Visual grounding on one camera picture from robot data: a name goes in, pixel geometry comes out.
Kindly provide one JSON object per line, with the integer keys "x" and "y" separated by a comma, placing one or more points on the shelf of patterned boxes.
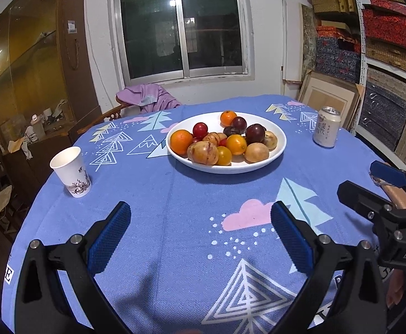
{"x": 324, "y": 5}

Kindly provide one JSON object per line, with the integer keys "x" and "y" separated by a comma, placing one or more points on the blue printed tablecloth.
{"x": 175, "y": 198}

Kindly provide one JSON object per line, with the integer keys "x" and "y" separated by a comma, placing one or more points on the wooden chair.
{"x": 95, "y": 118}

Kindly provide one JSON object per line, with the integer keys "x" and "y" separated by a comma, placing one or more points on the white metal shelf rack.
{"x": 359, "y": 41}

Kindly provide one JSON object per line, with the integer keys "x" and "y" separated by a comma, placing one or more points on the white floral paper cup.
{"x": 70, "y": 170}

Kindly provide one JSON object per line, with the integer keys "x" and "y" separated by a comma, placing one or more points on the white leaning board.
{"x": 290, "y": 41}

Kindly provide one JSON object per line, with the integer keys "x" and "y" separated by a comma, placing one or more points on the wooden picture frame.
{"x": 328, "y": 97}

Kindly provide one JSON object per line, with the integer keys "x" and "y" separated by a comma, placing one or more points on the wooden glass cabinet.
{"x": 25, "y": 59}

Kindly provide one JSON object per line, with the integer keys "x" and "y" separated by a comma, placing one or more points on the white plate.
{"x": 269, "y": 156}

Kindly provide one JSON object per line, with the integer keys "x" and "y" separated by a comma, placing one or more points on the mottled green panel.
{"x": 308, "y": 38}

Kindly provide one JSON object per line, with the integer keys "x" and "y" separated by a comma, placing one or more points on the sliding glass window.
{"x": 182, "y": 28}

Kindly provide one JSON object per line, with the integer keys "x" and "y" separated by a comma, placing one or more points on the stack of red patterned boxes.
{"x": 387, "y": 28}

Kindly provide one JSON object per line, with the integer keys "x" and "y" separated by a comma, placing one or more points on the white drink can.
{"x": 326, "y": 128}

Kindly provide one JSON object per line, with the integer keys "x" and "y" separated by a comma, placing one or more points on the dark wooden sideboard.
{"x": 18, "y": 175}

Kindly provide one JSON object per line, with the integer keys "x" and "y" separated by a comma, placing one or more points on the dark red plum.
{"x": 239, "y": 124}
{"x": 255, "y": 133}

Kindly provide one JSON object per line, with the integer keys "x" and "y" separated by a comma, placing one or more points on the large orange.
{"x": 181, "y": 142}

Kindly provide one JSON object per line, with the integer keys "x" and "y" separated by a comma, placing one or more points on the crumpled pale rag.
{"x": 25, "y": 142}

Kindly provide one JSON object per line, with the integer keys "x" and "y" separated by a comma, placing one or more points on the stack of blue patterned boxes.
{"x": 338, "y": 61}

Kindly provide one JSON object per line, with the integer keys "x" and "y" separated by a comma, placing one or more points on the stack of navy script boxes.
{"x": 380, "y": 111}

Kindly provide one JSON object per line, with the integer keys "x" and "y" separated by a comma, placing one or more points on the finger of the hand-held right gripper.
{"x": 359, "y": 198}
{"x": 389, "y": 175}

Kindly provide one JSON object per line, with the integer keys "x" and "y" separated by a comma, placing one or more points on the person's right hand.
{"x": 394, "y": 287}

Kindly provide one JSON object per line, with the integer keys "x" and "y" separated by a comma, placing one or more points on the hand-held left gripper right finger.
{"x": 291, "y": 238}

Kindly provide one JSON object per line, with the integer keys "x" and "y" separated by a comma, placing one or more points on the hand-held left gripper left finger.
{"x": 107, "y": 241}

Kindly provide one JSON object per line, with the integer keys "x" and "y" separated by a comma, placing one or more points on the brown pear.
{"x": 203, "y": 153}

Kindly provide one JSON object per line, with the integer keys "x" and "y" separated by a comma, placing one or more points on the purple garment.
{"x": 150, "y": 95}

